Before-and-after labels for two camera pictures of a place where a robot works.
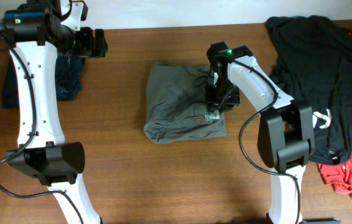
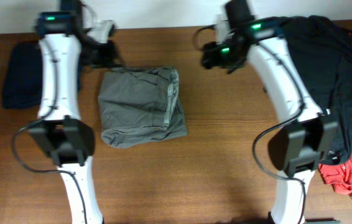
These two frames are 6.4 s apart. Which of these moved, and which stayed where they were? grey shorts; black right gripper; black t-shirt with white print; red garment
Moved: grey shorts; black right gripper
Stayed: black t-shirt with white print; red garment
